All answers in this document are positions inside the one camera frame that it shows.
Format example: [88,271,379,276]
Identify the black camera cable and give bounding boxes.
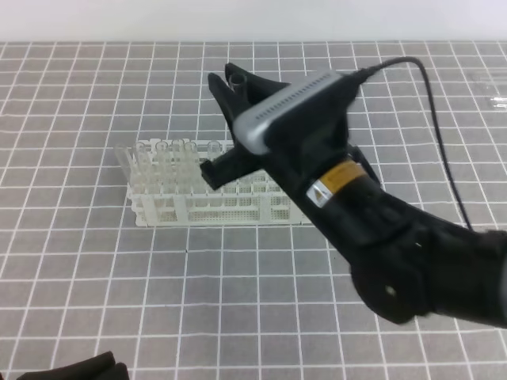
[348,56,475,230]

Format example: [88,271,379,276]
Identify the clear tube at table edge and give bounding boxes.
[467,69,506,90]
[486,94,507,110]

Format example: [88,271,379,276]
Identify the white plastic test tube rack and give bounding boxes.
[127,139,309,227]

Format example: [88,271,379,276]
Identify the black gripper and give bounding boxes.
[200,63,349,206]

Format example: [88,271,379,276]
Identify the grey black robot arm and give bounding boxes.
[200,62,506,327]

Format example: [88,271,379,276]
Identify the clear glass test tube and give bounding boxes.
[228,73,248,101]

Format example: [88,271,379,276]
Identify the clear test tube in rack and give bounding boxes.
[135,141,153,194]
[171,139,185,192]
[207,140,223,161]
[185,141,205,207]
[155,140,173,193]

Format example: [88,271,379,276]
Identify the leaning clear test tube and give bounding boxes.
[114,145,132,183]

